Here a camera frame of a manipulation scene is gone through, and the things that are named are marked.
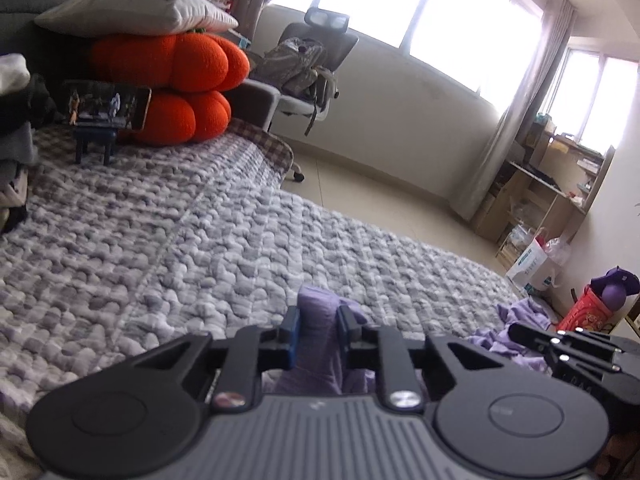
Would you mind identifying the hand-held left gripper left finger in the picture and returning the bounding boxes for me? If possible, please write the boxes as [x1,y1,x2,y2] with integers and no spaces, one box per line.
[132,305,302,410]

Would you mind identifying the purple pants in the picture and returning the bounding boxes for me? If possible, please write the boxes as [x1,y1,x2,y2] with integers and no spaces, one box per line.
[262,285,558,396]

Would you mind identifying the small window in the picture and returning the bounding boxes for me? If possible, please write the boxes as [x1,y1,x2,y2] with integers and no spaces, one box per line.
[545,47,640,153]

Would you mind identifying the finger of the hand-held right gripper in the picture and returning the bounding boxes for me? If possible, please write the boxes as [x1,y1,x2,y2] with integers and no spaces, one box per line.
[507,322,622,376]

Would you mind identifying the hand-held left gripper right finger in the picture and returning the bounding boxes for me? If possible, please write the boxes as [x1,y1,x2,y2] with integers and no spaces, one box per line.
[336,305,506,412]

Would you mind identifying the grey office chair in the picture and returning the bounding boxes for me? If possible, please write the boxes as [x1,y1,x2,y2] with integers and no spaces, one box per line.
[250,7,361,183]

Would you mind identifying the stack of folded clothes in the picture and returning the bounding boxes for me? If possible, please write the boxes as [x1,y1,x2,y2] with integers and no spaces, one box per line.
[0,52,56,233]

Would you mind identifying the grey padded armrest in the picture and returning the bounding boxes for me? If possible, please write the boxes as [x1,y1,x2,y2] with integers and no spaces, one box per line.
[227,80,281,133]

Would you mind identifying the large window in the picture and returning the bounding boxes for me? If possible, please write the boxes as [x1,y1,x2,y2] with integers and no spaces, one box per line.
[260,0,546,111]

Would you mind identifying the wooden shelf unit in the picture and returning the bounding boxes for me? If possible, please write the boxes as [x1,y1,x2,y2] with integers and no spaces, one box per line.
[472,115,616,271]

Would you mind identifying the red bag with purple item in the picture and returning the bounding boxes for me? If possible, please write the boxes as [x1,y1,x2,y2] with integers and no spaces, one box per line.
[555,282,618,333]

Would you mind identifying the purple plush toy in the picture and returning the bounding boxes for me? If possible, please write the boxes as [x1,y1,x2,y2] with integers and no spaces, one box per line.
[590,266,640,311]

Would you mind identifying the smartphone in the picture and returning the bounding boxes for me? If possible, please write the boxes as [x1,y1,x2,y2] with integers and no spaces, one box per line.
[62,80,152,131]

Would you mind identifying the grey checked quilt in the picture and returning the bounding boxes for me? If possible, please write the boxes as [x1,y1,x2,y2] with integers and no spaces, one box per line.
[0,125,551,480]

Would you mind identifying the white plastic bag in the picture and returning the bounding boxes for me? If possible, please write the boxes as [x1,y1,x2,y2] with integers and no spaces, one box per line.
[505,230,571,296]

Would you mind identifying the brown checked sheet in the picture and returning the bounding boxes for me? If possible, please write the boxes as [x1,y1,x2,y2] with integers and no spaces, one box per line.
[227,120,296,186]

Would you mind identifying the pale grey pillow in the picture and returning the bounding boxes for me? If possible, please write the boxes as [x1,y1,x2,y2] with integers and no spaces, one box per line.
[34,0,240,38]

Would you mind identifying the grey backpack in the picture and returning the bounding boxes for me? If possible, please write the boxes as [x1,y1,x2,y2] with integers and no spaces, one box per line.
[260,37,341,136]

